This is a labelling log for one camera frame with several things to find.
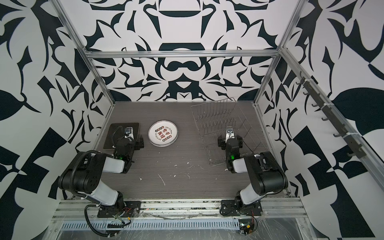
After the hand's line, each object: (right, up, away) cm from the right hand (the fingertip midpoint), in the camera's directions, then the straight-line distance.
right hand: (232, 133), depth 93 cm
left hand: (-61, 0, 0) cm, 61 cm away
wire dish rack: (-10, +10, +13) cm, 19 cm away
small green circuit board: (+1, -41, -21) cm, 46 cm away
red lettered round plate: (-43, -1, +7) cm, 44 cm away
